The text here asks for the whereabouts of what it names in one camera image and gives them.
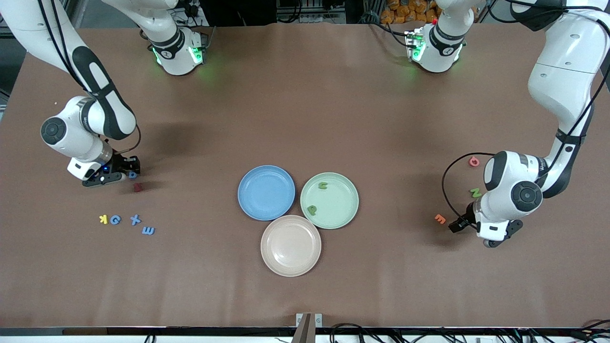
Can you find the green foam letter N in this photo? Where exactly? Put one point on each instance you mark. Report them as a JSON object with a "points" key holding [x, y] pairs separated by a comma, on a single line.
{"points": [[475, 192]]}

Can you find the green foam letter P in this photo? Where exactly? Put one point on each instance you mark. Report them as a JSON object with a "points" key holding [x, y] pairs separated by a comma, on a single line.
{"points": [[312, 209]]}

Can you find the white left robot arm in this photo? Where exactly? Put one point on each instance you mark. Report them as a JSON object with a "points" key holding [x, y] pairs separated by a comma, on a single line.
{"points": [[567, 71]]}

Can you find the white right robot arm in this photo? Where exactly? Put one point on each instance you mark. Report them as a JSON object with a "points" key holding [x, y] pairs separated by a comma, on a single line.
{"points": [[71, 138]]}

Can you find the red foam letter J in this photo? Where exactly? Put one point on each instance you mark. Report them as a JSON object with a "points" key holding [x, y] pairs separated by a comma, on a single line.
{"points": [[137, 187]]}

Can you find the orange foam letter E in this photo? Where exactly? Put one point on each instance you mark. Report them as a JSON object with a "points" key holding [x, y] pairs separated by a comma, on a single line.
{"points": [[440, 218]]}

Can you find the blue foam letter X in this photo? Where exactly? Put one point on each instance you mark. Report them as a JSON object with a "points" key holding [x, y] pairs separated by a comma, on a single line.
{"points": [[136, 219]]}

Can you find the pink foam letter Q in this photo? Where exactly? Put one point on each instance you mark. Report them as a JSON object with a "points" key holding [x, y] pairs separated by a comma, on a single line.
{"points": [[470, 162]]}

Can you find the blue foam letter M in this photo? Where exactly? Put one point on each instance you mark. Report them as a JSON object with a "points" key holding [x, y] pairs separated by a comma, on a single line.
{"points": [[148, 230]]}

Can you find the green plate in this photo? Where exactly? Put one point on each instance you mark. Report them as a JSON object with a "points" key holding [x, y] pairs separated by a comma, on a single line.
{"points": [[333, 219]]}

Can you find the blue plate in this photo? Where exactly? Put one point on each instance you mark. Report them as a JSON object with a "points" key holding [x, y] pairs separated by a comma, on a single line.
{"points": [[266, 192]]}

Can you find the pink plate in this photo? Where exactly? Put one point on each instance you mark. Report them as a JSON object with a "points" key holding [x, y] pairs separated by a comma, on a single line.
{"points": [[290, 245]]}

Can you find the white power strip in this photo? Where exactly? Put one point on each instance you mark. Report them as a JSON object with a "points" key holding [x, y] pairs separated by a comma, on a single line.
{"points": [[198, 8]]}

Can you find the brown paper table cover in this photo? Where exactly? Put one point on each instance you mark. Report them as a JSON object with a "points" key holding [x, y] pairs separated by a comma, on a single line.
{"points": [[305, 119]]}

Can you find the orange packets pile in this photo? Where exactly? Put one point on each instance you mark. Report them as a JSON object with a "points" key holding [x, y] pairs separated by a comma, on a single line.
{"points": [[405, 9]]}

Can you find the grey metal bracket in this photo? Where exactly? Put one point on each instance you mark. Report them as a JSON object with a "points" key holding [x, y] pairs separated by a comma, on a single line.
{"points": [[318, 320]]}

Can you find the grey-brown upright post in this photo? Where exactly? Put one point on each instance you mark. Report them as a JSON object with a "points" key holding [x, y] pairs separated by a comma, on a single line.
{"points": [[303, 333]]}

